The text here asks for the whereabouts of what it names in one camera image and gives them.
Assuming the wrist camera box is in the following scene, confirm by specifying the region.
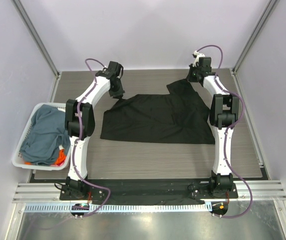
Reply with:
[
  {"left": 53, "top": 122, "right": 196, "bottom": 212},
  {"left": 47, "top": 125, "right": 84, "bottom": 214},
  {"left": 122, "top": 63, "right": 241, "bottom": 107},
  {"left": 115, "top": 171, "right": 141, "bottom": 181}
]
[
  {"left": 192, "top": 50, "right": 212, "bottom": 73},
  {"left": 103, "top": 61, "right": 124, "bottom": 79}
]

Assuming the left aluminium frame post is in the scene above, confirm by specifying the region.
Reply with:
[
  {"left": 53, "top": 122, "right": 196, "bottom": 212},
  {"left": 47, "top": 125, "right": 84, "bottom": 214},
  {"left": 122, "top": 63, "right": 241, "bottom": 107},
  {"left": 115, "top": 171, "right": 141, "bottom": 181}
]
[{"left": 11, "top": 0, "right": 60, "bottom": 78}]

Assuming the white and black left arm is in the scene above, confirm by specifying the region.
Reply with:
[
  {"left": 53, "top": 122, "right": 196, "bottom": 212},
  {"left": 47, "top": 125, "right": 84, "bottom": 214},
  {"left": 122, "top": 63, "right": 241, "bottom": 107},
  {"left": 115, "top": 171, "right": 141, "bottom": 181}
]
[{"left": 60, "top": 68, "right": 124, "bottom": 200}]

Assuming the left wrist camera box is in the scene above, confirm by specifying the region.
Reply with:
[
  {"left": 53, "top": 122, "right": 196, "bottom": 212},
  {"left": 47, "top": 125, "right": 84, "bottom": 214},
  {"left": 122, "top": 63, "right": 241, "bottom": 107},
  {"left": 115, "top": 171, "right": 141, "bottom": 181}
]
[{"left": 103, "top": 61, "right": 124, "bottom": 79}]

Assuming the grey-blue t-shirt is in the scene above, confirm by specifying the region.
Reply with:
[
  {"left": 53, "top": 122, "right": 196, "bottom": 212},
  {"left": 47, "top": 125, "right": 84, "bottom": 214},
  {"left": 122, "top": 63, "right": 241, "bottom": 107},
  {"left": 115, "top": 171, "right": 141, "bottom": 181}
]
[{"left": 20, "top": 104, "right": 70, "bottom": 166}]

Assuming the orange garment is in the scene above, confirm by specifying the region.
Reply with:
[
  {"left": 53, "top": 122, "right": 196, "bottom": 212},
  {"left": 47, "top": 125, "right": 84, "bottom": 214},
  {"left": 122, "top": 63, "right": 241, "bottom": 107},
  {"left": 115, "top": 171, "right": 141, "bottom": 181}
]
[{"left": 38, "top": 148, "right": 67, "bottom": 167}]

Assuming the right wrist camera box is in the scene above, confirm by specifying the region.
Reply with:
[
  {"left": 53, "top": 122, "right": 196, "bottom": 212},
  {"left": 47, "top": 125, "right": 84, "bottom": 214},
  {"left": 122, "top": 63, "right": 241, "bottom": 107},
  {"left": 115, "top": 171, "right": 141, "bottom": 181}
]
[{"left": 192, "top": 50, "right": 212, "bottom": 73}]

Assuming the slotted white cable duct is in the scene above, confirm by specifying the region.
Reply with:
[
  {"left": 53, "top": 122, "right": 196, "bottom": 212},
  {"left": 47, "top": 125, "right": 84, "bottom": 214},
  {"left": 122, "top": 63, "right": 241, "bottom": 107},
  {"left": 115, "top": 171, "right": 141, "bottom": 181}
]
[{"left": 24, "top": 202, "right": 212, "bottom": 214}]

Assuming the aluminium frame post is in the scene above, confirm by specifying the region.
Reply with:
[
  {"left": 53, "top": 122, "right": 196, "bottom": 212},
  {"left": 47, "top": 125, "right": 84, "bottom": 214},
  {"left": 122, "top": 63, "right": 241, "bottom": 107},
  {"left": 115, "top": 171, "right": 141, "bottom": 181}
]
[
  {"left": 232, "top": 0, "right": 279, "bottom": 75},
  {"left": 11, "top": 0, "right": 60, "bottom": 78}
]

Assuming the aluminium front rail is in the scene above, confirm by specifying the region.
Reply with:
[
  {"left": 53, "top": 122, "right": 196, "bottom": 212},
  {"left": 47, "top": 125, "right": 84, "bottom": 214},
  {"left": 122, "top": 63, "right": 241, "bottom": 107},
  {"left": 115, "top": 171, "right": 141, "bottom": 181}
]
[{"left": 12, "top": 180, "right": 286, "bottom": 203}]

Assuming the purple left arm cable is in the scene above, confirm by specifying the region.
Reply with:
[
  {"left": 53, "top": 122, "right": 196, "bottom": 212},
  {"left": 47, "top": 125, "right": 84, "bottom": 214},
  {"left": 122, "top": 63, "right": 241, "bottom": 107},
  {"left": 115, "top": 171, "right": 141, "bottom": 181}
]
[{"left": 69, "top": 58, "right": 111, "bottom": 218}]

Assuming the white plastic laundry basket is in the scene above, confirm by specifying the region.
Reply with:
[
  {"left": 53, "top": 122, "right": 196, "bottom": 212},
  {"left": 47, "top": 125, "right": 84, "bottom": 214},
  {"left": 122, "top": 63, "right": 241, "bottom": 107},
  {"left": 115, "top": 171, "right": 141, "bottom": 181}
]
[{"left": 12, "top": 102, "right": 71, "bottom": 171}]

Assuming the black t-shirt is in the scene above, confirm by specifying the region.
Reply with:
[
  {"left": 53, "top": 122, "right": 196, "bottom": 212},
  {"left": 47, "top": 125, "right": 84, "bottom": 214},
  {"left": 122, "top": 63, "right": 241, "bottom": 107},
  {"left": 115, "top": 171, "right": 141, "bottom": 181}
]
[{"left": 100, "top": 79, "right": 215, "bottom": 145}]

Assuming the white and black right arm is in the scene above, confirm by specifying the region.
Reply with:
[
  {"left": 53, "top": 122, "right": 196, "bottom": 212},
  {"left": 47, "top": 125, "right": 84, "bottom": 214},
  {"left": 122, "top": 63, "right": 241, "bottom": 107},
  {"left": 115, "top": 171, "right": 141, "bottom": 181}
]
[{"left": 187, "top": 64, "right": 239, "bottom": 198}]

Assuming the right aluminium frame post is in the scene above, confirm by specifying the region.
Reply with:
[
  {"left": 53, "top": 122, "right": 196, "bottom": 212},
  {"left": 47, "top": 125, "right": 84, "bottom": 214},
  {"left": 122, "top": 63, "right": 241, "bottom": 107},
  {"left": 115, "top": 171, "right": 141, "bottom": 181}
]
[{"left": 232, "top": 0, "right": 279, "bottom": 75}]

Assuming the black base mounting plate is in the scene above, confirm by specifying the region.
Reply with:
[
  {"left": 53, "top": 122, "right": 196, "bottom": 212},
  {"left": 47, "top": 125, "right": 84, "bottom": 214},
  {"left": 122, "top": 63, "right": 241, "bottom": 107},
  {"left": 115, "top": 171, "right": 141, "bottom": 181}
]
[{"left": 54, "top": 178, "right": 238, "bottom": 206}]

